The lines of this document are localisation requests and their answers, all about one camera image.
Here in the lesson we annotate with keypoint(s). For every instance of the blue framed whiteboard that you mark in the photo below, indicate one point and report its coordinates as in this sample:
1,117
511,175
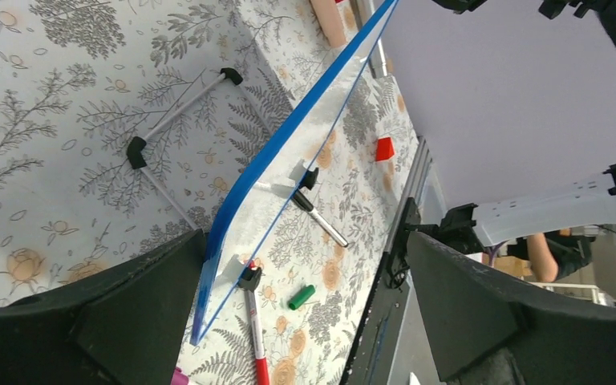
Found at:
458,102

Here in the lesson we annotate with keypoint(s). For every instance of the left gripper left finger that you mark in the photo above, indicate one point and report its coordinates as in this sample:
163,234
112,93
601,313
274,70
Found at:
123,325

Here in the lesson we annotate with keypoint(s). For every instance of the floral table mat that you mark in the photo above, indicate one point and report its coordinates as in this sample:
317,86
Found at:
73,88

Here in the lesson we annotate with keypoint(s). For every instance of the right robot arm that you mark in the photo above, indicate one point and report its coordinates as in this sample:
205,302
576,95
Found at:
472,228

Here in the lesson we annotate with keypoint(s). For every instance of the green marker cap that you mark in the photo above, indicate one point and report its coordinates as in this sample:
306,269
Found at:
301,297

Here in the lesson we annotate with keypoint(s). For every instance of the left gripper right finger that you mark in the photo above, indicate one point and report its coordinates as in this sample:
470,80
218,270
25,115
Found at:
472,313

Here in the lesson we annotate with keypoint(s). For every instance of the black whiteboard marker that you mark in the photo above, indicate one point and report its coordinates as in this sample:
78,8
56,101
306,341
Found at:
307,206

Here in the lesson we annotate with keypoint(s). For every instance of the person forearm background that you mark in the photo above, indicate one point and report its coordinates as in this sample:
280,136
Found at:
542,263

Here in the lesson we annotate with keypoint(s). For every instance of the pink toy microphone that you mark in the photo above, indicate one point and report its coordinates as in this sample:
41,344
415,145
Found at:
330,21

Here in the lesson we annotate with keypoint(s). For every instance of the red triangular block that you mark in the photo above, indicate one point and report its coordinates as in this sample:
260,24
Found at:
385,149

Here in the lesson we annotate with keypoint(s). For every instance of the red whiteboard marker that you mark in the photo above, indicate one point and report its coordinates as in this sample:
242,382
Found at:
249,283

